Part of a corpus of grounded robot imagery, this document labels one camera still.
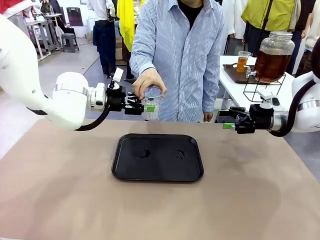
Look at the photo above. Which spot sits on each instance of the person's right hand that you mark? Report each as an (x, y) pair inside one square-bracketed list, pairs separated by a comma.
[(147, 81)]

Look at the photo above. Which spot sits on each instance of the mannequin red cape grey trousers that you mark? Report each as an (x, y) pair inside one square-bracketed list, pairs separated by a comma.
[(6, 5)]

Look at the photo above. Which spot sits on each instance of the mannequin dark vest blue jeans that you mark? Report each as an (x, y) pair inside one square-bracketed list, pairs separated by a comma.
[(301, 15)]

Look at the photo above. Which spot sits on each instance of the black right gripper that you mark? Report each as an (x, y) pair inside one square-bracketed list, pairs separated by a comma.
[(260, 117)]

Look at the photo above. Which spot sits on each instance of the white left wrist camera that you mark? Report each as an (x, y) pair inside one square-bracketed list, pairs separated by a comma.
[(118, 75)]

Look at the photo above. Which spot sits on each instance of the small cardboard box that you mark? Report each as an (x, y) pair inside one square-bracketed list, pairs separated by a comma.
[(119, 47)]

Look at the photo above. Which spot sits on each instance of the mannequin in lime jacket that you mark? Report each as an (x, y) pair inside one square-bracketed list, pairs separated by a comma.
[(270, 12)]

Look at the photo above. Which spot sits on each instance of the person in striped shirt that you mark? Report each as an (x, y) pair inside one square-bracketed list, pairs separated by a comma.
[(180, 50)]

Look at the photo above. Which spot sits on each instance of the glass drink dispenser jar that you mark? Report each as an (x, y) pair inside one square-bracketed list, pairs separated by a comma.
[(273, 57)]

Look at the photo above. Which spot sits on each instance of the tall clear plastic cup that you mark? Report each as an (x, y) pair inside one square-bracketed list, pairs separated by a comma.
[(243, 62)]

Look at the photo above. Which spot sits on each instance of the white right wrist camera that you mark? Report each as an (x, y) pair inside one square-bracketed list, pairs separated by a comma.
[(266, 97)]

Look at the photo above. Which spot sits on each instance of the dark framed board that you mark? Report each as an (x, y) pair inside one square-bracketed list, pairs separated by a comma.
[(74, 17)]

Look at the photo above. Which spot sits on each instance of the striped-sleeved left forearm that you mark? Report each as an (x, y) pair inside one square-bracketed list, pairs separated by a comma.
[(211, 95)]

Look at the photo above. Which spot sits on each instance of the mannequin cream top camo trousers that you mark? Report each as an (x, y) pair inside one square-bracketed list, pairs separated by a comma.
[(313, 25)]

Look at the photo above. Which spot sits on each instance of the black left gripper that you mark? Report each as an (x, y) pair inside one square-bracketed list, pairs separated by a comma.
[(115, 100)]

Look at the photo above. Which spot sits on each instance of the person's left hand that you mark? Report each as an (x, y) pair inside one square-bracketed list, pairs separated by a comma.
[(208, 116)]

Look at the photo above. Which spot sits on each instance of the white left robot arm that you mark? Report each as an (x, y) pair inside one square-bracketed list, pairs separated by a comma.
[(67, 100)]

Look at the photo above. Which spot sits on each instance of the yellow garment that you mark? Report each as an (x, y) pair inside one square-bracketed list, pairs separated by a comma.
[(126, 25)]

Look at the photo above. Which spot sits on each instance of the white coat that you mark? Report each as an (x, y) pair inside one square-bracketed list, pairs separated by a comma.
[(231, 15)]

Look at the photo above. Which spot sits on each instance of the short clear iced cup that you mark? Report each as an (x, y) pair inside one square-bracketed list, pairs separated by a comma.
[(152, 115)]

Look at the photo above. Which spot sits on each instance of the metal workbench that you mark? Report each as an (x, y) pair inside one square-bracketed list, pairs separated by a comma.
[(46, 32)]

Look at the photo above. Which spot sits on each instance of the mannequin in white shirt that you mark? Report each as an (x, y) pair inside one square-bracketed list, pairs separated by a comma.
[(103, 37)]

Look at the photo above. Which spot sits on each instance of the grey plastic stool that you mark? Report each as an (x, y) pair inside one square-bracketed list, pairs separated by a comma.
[(70, 41)]

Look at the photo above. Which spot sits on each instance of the black serving tray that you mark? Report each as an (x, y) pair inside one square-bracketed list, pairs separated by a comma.
[(157, 167)]

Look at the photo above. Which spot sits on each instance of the striped-sleeved right forearm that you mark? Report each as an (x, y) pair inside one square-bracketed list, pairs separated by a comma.
[(141, 63)]

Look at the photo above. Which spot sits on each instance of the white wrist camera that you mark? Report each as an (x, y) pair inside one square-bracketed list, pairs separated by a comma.
[(266, 97), (118, 75)]

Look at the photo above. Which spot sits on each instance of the seated person in dark top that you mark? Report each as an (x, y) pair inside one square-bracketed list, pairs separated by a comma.
[(46, 6)]

